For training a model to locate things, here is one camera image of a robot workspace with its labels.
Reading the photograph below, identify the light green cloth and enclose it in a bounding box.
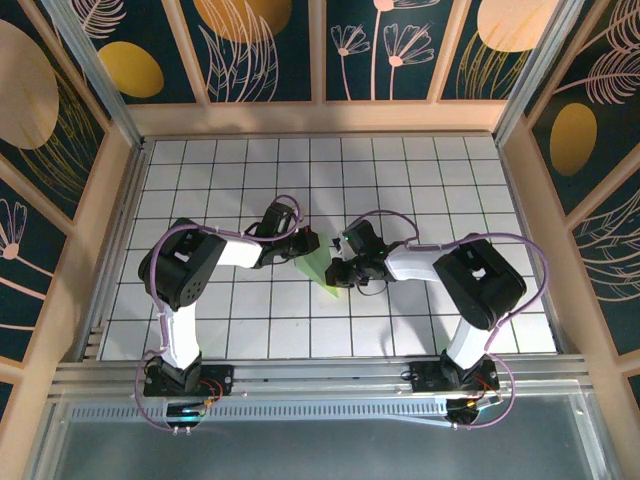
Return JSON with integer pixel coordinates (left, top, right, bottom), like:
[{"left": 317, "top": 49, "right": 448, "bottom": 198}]
[{"left": 293, "top": 243, "right": 346, "bottom": 300}]

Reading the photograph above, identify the white grid table mat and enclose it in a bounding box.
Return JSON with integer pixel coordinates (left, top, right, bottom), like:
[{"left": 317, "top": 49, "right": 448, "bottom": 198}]
[{"left": 98, "top": 137, "right": 559, "bottom": 361}]

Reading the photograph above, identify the grey frosted panel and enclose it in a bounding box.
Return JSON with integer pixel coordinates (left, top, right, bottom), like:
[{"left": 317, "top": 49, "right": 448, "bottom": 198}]
[{"left": 29, "top": 394, "right": 616, "bottom": 480}]

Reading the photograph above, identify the long aluminium base rail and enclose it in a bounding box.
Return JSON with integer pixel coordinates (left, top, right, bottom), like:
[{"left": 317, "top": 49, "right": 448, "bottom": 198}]
[{"left": 49, "top": 355, "right": 591, "bottom": 401}]

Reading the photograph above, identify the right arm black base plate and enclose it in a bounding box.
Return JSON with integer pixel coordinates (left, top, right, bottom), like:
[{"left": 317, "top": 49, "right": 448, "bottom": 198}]
[{"left": 408, "top": 358, "right": 501, "bottom": 394}]

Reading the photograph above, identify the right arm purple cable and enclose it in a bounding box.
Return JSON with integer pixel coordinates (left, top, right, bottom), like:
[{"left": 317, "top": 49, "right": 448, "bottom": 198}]
[{"left": 344, "top": 208, "right": 551, "bottom": 431}]

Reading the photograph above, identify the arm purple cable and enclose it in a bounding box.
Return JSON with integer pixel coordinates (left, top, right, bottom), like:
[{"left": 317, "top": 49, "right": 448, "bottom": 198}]
[
  {"left": 134, "top": 193, "right": 307, "bottom": 434},
  {"left": 344, "top": 208, "right": 551, "bottom": 431}
]

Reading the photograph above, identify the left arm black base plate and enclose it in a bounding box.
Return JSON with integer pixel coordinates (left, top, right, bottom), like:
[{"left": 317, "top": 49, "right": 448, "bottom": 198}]
[{"left": 143, "top": 363, "right": 236, "bottom": 398}]

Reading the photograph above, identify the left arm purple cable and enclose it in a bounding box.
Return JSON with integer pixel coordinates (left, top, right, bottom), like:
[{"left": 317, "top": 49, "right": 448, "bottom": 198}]
[{"left": 134, "top": 193, "right": 307, "bottom": 434}]

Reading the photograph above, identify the slotted grey cable duct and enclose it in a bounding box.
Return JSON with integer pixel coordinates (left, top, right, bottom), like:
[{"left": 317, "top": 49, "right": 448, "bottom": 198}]
[{"left": 69, "top": 399, "right": 451, "bottom": 425}]

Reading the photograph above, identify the aluminium side rail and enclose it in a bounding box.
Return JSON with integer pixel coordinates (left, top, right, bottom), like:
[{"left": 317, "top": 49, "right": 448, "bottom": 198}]
[
  {"left": 494, "top": 137, "right": 572, "bottom": 355},
  {"left": 79, "top": 142, "right": 151, "bottom": 361}
]

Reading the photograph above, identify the aluminium corner post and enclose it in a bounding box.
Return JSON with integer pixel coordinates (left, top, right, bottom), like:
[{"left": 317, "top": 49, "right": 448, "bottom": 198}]
[
  {"left": 42, "top": 0, "right": 147, "bottom": 151},
  {"left": 492, "top": 0, "right": 586, "bottom": 146}
]

